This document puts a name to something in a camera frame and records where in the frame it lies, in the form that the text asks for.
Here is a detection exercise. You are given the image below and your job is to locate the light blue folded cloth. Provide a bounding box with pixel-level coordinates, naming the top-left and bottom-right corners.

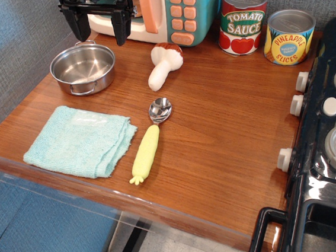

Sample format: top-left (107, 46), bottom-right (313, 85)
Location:
top-left (23, 106), bottom-right (137, 178)

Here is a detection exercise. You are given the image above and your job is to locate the teal toy microwave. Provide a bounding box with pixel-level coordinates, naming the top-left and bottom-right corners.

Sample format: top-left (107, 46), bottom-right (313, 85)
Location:
top-left (85, 0), bottom-right (229, 57)

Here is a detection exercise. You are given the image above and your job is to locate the pineapple slices can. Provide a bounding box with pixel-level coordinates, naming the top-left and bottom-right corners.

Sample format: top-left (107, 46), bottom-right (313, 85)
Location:
top-left (264, 9), bottom-right (316, 66)

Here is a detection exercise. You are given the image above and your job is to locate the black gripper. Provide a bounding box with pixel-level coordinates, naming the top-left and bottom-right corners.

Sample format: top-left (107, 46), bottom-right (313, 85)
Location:
top-left (59, 0), bottom-right (137, 46)

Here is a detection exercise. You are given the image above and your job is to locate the plush white brown mushroom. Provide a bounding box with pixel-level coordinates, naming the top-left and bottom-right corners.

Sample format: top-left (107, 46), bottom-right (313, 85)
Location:
top-left (148, 42), bottom-right (184, 92)

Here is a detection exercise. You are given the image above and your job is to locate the silver steel pot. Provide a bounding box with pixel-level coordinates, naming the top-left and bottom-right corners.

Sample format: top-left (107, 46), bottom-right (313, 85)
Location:
top-left (49, 40), bottom-right (116, 97)

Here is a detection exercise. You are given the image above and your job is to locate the black toy stove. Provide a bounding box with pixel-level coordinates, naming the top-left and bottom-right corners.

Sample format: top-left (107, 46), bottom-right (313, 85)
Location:
top-left (248, 17), bottom-right (336, 252)

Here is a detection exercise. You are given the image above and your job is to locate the tomato sauce can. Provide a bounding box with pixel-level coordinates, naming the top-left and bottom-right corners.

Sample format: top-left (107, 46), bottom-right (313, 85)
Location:
top-left (219, 0), bottom-right (267, 56)

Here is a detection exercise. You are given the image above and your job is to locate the spoon with yellow corn handle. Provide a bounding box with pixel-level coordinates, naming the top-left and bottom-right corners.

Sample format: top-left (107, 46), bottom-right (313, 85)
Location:
top-left (129, 97), bottom-right (172, 186)

